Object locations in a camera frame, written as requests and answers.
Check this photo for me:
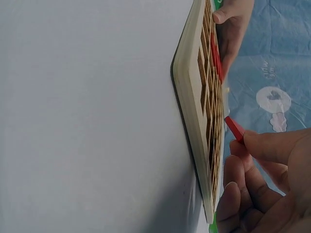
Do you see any person's left hand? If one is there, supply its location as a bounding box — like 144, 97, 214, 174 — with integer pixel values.
212, 0, 255, 82

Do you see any person's right hand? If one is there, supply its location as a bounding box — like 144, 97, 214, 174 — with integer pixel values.
216, 127, 311, 233

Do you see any red wooden block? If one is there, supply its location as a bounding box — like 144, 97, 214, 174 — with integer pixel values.
224, 116, 246, 148

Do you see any wooden grid board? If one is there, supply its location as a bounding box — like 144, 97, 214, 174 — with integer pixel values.
171, 0, 231, 223

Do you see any row of red blocks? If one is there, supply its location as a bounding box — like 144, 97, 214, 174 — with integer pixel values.
209, 32, 225, 85

